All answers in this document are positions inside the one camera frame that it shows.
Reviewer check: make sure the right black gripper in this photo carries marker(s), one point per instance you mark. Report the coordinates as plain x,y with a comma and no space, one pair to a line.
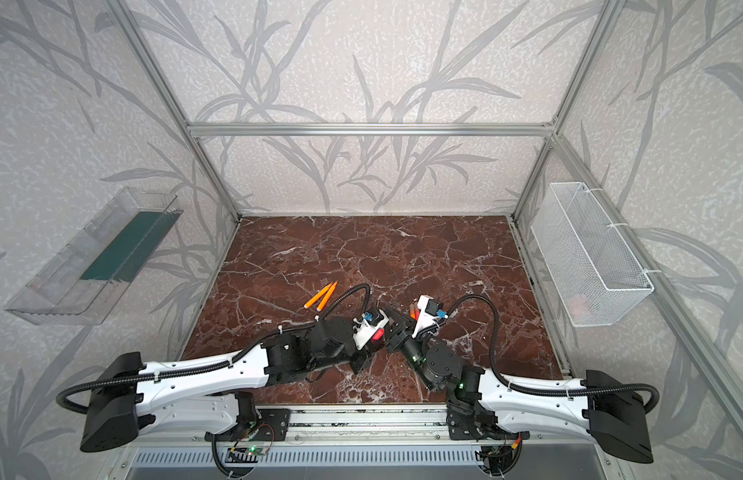
400,332

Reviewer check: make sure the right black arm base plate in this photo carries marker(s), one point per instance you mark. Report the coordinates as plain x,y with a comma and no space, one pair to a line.
475,425

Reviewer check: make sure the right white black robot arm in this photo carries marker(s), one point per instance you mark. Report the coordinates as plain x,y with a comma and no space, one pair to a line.
482,406

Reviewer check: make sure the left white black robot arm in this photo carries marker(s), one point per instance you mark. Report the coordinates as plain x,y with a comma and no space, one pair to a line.
133,398

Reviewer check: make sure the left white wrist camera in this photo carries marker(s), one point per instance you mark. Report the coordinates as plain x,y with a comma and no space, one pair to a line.
369,323

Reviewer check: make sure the aluminium frame rail front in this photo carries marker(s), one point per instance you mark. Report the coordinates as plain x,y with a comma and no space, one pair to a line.
407,424

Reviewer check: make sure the white wire mesh basket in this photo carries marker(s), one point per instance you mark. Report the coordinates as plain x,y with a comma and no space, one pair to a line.
597,276

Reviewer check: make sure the clear plastic wall bin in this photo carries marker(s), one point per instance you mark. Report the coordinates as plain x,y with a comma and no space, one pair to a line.
83,283

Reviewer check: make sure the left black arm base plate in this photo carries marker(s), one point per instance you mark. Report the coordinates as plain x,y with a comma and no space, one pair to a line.
272,426

